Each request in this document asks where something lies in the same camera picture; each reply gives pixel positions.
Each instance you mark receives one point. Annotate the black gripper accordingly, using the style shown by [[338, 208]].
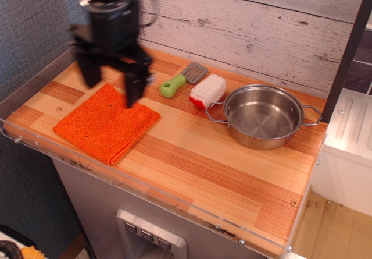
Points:
[[111, 39]]

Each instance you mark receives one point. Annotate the orange knitted cloth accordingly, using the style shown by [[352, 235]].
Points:
[[104, 127]]

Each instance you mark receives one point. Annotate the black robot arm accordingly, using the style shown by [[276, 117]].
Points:
[[110, 6]]

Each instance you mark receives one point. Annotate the white red toy food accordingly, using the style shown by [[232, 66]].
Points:
[[208, 91]]

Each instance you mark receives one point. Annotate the grey toy fridge cabinet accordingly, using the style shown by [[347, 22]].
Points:
[[97, 202]]

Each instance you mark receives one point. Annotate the stainless steel pot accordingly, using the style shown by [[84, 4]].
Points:
[[260, 116]]

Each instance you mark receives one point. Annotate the silver dispenser panel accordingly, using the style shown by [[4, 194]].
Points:
[[148, 237]]

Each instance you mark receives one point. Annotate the yellow black object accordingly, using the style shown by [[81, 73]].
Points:
[[11, 250]]

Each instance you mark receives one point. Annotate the white plastic cabinet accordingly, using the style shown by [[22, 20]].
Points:
[[343, 170]]

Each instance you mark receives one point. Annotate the green handled grey spatula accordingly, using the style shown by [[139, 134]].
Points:
[[193, 73]]

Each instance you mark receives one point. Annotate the clear acrylic guard rail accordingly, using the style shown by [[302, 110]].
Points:
[[185, 161]]

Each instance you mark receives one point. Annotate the dark grey right post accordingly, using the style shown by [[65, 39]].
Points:
[[347, 58]]

